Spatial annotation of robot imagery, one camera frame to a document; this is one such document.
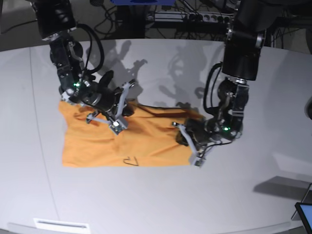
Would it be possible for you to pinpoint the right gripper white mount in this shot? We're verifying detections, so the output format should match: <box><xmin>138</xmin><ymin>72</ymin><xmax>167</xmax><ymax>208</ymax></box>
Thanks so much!
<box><xmin>85</xmin><ymin>81</ymin><xmax>136</xmax><ymax>124</ymax></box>

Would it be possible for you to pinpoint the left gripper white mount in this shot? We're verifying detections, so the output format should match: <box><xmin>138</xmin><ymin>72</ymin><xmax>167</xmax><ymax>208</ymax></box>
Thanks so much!
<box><xmin>172</xmin><ymin>122</ymin><xmax>206</xmax><ymax>157</ymax></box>

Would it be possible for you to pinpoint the orange yellow T-shirt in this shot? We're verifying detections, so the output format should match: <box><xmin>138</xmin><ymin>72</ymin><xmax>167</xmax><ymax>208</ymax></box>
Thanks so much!
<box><xmin>58</xmin><ymin>102</ymin><xmax>203</xmax><ymax>168</ymax></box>

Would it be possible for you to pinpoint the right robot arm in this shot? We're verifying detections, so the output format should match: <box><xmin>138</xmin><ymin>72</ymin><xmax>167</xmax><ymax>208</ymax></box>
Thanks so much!
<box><xmin>31</xmin><ymin>0</ymin><xmax>135</xmax><ymax>124</ymax></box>

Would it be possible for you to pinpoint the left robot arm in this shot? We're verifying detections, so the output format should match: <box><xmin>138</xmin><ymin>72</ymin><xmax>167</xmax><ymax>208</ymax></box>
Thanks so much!
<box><xmin>173</xmin><ymin>0</ymin><xmax>285</xmax><ymax>165</ymax></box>

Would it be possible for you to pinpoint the white power strip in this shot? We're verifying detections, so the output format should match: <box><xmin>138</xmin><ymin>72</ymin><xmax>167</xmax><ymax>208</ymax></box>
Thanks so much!
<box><xmin>146</xmin><ymin>11</ymin><xmax>234</xmax><ymax>23</ymax></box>

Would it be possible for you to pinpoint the tablet with blue screen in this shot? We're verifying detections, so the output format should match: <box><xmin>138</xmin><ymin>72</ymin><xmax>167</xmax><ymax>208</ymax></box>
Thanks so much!
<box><xmin>295</xmin><ymin>202</ymin><xmax>312</xmax><ymax>234</ymax></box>

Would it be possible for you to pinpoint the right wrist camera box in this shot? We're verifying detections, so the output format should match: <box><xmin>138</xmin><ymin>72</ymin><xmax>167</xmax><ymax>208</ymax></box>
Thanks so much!
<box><xmin>109</xmin><ymin>117</ymin><xmax>128</xmax><ymax>136</ymax></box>

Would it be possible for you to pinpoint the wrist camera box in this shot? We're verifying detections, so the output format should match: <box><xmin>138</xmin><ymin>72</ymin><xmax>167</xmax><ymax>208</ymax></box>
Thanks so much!
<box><xmin>189</xmin><ymin>154</ymin><xmax>206</xmax><ymax>168</ymax></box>
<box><xmin>109</xmin><ymin>117</ymin><xmax>128</xmax><ymax>136</ymax></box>

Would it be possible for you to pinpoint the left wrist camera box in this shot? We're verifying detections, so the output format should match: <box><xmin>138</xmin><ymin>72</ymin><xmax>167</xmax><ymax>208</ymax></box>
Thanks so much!
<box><xmin>189</xmin><ymin>154</ymin><xmax>206</xmax><ymax>168</ymax></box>

